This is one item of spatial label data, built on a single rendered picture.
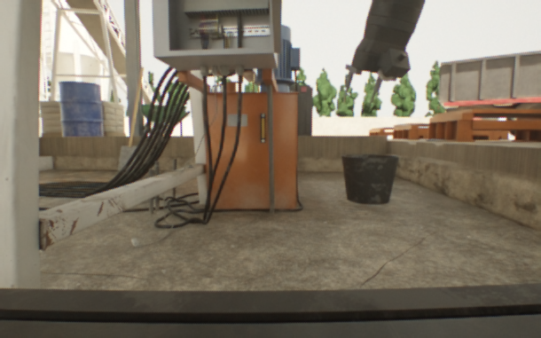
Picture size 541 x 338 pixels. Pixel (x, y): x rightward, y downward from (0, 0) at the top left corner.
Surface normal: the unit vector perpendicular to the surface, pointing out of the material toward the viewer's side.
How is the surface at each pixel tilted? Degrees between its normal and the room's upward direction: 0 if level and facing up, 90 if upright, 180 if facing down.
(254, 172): 90
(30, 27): 87
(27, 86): 87
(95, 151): 90
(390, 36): 122
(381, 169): 99
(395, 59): 66
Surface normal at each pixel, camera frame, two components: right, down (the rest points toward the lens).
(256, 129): 0.00, 0.11
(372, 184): -0.15, 0.26
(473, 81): -0.61, 0.09
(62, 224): 1.00, 0.00
